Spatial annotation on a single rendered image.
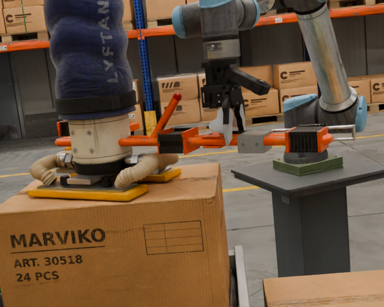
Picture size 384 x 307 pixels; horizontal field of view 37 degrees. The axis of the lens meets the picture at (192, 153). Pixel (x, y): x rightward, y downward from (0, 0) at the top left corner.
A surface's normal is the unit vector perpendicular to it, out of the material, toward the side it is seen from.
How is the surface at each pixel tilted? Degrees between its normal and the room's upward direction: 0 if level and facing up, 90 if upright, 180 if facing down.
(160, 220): 90
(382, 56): 90
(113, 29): 71
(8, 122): 90
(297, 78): 91
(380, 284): 0
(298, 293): 0
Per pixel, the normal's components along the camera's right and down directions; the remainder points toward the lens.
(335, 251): 0.38, 0.14
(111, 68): 0.68, -0.23
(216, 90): -0.46, 0.20
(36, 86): 0.04, 0.18
